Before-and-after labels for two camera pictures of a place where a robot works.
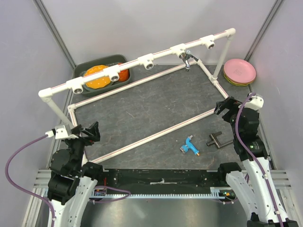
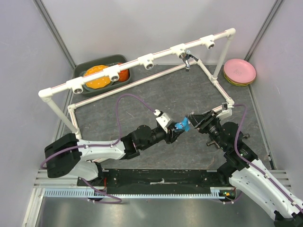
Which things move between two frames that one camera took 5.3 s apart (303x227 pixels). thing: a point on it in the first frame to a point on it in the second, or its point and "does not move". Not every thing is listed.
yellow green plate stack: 236,83 does not move
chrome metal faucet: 185,57 does not move
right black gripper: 229,103 to 208,117
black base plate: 161,180 does not move
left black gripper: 93,130 to 174,134
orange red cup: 124,75 does not move
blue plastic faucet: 189,145 to 184,125
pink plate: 240,71 does not move
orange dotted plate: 100,82 does not move
